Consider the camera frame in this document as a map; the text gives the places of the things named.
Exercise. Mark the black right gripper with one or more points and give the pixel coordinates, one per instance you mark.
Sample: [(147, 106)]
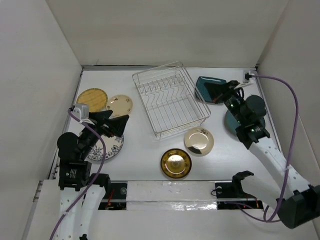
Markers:
[(216, 90)]

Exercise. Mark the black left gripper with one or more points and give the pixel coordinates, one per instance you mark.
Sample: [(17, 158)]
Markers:
[(116, 124)]

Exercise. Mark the dark teal square plate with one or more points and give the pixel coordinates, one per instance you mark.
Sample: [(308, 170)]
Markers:
[(208, 87)]

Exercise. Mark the teal round blossom plate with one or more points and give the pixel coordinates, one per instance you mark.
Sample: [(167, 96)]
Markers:
[(231, 123)]

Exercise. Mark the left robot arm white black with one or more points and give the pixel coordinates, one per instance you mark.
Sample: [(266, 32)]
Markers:
[(81, 191)]

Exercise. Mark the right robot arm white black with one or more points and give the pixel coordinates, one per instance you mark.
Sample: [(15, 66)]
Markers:
[(295, 201)]

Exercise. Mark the cream plate with red marks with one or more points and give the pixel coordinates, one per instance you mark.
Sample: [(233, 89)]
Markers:
[(120, 105)]

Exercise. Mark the blue white floral plate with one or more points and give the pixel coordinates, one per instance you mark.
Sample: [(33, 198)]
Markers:
[(113, 147)]

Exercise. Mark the yellow woven round plate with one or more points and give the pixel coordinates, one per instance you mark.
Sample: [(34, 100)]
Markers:
[(95, 98)]

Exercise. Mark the glossy cream plate black motif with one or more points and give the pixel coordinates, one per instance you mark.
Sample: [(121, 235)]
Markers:
[(199, 141)]

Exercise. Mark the gold brown patterned plate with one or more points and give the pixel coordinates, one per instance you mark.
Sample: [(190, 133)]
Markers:
[(176, 163)]

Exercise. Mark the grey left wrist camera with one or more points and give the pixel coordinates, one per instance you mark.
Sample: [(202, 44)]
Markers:
[(80, 111)]

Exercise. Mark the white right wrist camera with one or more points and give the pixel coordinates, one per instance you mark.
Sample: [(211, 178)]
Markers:
[(249, 76)]

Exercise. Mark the silver wire dish rack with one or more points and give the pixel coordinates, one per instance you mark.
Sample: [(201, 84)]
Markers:
[(172, 102)]

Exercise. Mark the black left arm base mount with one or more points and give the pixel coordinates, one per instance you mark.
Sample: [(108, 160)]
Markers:
[(116, 197)]

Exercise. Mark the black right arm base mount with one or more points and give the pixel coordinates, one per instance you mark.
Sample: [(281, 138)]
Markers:
[(230, 195)]

